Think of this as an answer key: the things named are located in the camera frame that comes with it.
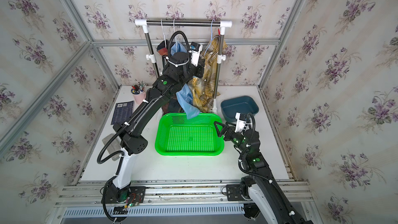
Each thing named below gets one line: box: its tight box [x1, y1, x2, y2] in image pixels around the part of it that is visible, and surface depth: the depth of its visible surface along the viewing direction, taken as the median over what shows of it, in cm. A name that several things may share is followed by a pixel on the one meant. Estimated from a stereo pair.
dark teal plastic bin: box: [220, 95, 260, 122], surface depth 109 cm
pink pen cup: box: [130, 89, 147, 105], surface depth 104 cm
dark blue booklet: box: [110, 100, 134, 125], surface depth 106 cm
